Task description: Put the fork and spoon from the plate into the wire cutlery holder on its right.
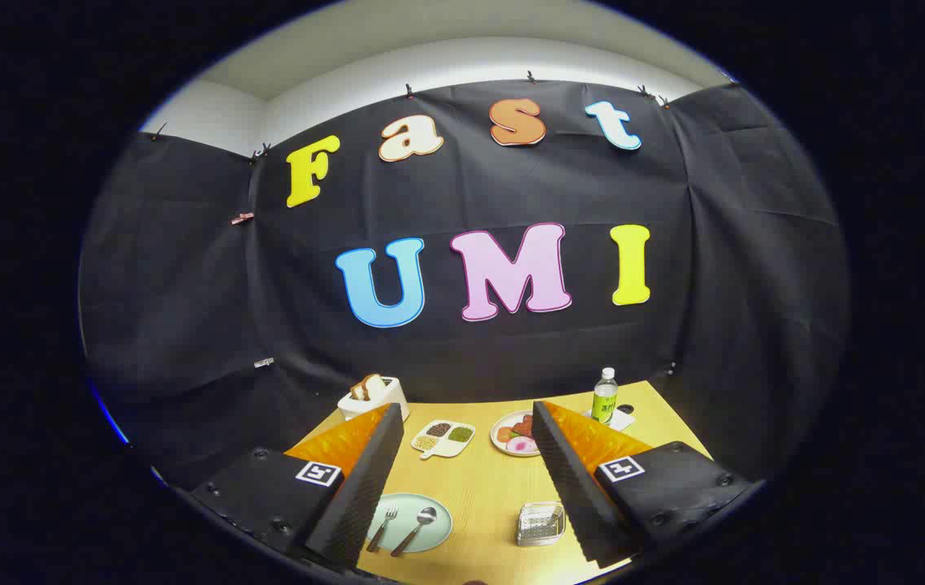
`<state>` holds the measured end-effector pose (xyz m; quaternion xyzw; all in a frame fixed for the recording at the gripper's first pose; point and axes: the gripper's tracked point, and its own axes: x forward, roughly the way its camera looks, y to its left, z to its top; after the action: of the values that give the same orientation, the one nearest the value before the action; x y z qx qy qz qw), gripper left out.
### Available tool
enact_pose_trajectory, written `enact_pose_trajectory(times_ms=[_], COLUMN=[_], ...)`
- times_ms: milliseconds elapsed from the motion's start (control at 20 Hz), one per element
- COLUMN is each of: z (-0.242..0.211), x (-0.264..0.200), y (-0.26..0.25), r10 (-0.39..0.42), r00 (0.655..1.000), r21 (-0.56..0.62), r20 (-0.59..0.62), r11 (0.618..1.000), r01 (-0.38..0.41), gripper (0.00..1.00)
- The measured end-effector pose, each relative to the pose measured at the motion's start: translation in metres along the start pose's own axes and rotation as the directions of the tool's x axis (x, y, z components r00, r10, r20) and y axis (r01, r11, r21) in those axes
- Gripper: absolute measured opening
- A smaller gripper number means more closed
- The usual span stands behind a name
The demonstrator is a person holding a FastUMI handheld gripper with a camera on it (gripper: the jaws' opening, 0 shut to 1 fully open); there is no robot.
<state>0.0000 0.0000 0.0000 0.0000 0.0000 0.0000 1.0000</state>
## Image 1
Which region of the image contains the pale green round plate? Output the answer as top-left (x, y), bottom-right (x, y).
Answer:
top-left (365, 492), bottom-right (453, 555)

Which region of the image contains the green label drink bottle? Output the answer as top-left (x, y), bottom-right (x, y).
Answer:
top-left (591, 367), bottom-right (620, 425)

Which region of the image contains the white divided dish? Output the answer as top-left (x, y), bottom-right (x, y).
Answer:
top-left (411, 419), bottom-right (477, 461)

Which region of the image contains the metal wire drain basket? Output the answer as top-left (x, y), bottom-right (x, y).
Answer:
top-left (516, 501), bottom-right (567, 547)

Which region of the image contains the white oval food plate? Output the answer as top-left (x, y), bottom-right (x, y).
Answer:
top-left (490, 409), bottom-right (544, 458)

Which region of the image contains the wooden handle metal spoon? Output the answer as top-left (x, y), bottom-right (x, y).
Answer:
top-left (391, 507), bottom-right (439, 557)

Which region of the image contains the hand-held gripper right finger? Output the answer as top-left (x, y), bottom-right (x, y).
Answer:
top-left (531, 400), bottom-right (755, 570)

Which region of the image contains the white toaster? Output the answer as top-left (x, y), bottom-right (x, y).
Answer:
top-left (338, 375), bottom-right (410, 423)

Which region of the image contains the wooden handle metal fork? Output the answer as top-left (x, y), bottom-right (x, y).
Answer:
top-left (366, 505), bottom-right (399, 553)

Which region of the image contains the white square coaster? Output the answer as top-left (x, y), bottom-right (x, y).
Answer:
top-left (584, 406), bottom-right (636, 431)

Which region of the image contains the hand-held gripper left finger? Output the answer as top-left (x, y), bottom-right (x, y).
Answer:
top-left (190, 402), bottom-right (406, 574)

